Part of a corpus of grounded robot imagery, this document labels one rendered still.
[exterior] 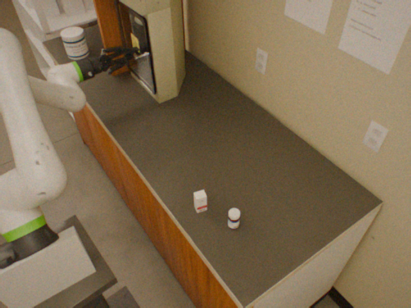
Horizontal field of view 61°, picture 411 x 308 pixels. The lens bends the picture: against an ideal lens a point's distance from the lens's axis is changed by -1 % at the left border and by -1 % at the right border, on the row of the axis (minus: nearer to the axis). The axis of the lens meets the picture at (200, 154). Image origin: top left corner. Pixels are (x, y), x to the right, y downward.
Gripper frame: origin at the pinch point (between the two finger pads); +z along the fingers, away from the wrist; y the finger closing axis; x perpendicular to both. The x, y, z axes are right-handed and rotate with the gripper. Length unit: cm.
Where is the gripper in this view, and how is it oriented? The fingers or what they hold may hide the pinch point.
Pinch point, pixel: (131, 52)
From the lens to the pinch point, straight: 174.6
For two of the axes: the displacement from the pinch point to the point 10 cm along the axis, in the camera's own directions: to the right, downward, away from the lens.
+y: -0.2, -6.9, -7.2
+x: -5.6, -5.9, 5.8
